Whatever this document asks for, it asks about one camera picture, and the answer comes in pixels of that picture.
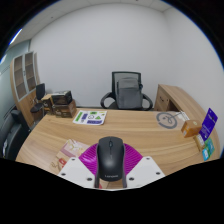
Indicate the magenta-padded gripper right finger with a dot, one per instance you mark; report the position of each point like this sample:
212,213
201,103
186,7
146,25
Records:
146,171

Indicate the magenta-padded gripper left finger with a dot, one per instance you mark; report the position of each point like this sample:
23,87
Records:
76,171

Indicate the black computer mouse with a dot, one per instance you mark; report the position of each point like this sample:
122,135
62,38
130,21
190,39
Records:
110,159

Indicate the white green-printed sheet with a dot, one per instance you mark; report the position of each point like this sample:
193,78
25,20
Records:
90,117

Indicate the beige packet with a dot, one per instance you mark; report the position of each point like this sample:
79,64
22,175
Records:
199,142

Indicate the blue packet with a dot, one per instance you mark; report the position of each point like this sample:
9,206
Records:
205,155

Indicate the orange-brown box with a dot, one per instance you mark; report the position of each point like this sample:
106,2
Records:
191,129

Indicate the brown printed carton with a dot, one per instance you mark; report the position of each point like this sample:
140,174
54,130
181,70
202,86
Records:
66,110

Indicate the green packet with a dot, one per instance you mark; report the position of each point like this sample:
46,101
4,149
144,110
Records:
210,146

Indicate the small dark brown carton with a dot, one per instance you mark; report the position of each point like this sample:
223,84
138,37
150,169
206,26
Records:
47,102

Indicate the large black armchair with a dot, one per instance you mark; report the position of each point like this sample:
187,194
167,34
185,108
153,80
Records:
11,133

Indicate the black printed carton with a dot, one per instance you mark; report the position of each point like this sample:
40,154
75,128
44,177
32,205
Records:
62,97

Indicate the wooden side desk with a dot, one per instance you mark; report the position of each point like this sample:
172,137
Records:
173,98

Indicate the purple card package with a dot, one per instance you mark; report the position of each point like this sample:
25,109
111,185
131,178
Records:
209,124

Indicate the black mesh office chair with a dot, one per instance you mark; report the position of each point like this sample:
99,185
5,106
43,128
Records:
128,91

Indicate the small black chair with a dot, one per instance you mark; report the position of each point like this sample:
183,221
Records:
39,96

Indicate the wooden shelf cabinet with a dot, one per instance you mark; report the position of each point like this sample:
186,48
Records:
23,86

